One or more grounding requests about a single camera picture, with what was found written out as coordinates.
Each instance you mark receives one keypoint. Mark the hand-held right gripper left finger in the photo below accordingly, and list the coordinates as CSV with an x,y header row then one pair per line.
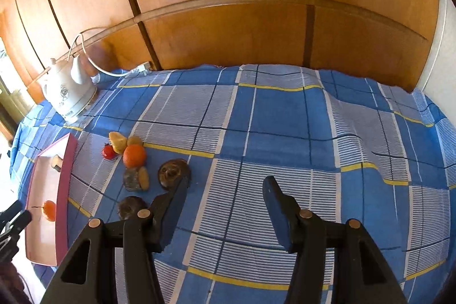
x,y
176,208

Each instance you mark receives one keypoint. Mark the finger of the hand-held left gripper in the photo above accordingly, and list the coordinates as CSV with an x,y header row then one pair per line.
x,y
7,248
19,218

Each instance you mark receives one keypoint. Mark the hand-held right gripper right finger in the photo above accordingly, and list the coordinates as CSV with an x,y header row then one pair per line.
x,y
276,215

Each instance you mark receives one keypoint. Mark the pink tray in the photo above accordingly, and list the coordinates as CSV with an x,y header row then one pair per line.
x,y
42,183

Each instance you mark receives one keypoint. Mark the small red tomato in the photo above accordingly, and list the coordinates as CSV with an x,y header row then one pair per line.
x,y
108,151

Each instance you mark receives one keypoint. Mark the yellow fruit piece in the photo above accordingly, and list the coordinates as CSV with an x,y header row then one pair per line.
x,y
117,142

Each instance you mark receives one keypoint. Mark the orange with stem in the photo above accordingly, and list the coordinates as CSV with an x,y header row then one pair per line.
x,y
50,210

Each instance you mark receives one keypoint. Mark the large orange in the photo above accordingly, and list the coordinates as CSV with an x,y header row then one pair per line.
x,y
134,156

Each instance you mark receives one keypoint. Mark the small brown round fruit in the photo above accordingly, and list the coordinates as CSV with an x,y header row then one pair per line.
x,y
135,141

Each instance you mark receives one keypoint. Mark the blue checked tablecloth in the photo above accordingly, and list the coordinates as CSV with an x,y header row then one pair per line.
x,y
278,118

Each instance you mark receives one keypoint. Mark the white electric kettle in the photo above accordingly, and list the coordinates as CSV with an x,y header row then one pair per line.
x,y
66,94

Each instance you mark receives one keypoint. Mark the white plug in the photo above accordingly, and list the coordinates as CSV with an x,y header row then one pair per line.
x,y
142,67

